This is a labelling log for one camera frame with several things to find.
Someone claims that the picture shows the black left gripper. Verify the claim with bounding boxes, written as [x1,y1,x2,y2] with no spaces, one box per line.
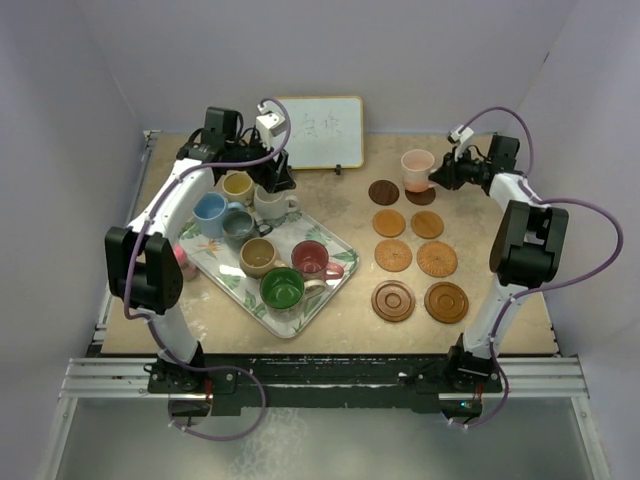
[226,128,295,193]

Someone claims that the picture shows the white ceramic cup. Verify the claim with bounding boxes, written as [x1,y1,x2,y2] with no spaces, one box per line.
[253,186,300,220]

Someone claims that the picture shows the pink ceramic cup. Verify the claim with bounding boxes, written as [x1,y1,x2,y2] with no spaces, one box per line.
[400,149,435,193]

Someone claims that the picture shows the dark walnut coaster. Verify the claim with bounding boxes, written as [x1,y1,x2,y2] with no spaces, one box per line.
[405,188,436,206]
[368,179,400,206]

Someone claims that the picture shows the yellow ceramic cup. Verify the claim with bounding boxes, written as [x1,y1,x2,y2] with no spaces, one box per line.
[222,171,255,206]

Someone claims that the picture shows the light wooden coaster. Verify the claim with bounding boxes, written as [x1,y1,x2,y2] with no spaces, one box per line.
[411,210,444,239]

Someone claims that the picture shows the orange wooden coaster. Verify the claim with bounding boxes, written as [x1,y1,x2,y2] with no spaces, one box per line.
[372,209,406,238]

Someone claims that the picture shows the woven bamboo coaster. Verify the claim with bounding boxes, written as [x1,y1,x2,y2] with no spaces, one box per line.
[417,241,458,278]
[374,239,413,272]

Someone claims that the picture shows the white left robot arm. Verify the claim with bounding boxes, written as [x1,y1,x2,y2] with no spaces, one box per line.
[104,98,295,392]

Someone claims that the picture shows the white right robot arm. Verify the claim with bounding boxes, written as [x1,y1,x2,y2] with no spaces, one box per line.
[429,126,569,391]

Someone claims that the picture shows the grey blue ceramic cup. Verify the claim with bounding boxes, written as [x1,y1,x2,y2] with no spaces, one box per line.
[222,210,273,252]

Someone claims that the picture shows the light blue ceramic cup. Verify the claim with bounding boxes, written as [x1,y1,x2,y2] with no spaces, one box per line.
[193,192,247,239]

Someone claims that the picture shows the tan ceramic cup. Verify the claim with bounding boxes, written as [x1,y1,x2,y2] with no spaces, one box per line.
[239,238,287,279]

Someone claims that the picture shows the red ceramic cup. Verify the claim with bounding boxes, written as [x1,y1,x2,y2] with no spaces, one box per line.
[291,240,344,281]

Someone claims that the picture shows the green ceramic cup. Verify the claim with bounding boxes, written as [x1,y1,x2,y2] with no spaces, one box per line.
[259,267,328,312]

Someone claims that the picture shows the small whiteboard with stand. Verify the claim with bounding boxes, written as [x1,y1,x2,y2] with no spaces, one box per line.
[278,96,364,173]

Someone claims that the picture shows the floral serving tray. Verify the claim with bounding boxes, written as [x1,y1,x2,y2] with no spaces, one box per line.
[178,211,359,338]

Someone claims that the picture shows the pink capped small bottle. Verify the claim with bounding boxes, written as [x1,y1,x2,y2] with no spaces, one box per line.
[173,244,199,281]

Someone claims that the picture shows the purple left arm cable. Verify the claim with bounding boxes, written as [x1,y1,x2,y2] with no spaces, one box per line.
[122,97,292,374]

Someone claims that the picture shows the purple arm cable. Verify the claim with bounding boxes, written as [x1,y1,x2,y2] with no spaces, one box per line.
[449,105,625,369]
[122,97,292,374]

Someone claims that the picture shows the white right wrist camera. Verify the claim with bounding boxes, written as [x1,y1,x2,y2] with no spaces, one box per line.
[447,125,474,150]

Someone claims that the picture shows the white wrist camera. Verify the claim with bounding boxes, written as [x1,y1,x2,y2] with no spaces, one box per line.
[255,103,288,150]
[447,125,474,150]

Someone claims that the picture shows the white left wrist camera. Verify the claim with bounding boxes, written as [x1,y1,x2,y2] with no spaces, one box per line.
[255,103,288,150]

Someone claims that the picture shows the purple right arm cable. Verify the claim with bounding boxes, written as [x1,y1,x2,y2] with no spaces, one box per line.
[449,105,625,369]

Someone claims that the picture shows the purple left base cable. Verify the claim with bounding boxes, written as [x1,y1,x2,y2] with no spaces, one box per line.
[167,368,271,444]

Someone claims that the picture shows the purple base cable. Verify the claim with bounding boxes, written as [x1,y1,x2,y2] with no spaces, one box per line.
[167,368,271,444]
[446,369,514,432]

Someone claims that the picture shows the black front rail base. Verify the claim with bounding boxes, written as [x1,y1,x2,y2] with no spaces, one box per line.
[143,354,503,416]

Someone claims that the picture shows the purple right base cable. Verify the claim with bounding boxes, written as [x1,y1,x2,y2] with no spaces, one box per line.
[446,369,514,432]

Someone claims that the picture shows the aluminium frame rail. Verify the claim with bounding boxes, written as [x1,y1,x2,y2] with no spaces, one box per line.
[59,357,588,399]

